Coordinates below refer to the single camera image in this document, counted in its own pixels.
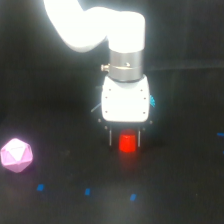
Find blue tape marker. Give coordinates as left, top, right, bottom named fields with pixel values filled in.
left=217, top=133, right=224, bottom=137
left=130, top=194, right=137, bottom=201
left=85, top=188, right=90, bottom=196
left=37, top=184, right=44, bottom=191

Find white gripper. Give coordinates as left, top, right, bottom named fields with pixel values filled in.
left=101, top=75, right=150, bottom=147

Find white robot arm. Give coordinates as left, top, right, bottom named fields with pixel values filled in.
left=43, top=0, right=150, bottom=126

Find blue tape marker left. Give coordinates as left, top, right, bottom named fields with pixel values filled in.
left=37, top=184, right=44, bottom=191

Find pink polyhedron ball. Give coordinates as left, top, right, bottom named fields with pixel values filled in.
left=0, top=138, right=33, bottom=173

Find blue spiky ball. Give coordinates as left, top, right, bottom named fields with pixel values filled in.
left=150, top=95, right=156, bottom=107

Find blue tape marker middle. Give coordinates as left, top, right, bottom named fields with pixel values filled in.
left=85, top=188, right=90, bottom=196

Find red cylindrical cup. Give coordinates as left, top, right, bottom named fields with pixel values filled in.
left=119, top=134, right=136, bottom=153

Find blue tape marker far right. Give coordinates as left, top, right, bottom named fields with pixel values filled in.
left=217, top=133, right=224, bottom=137

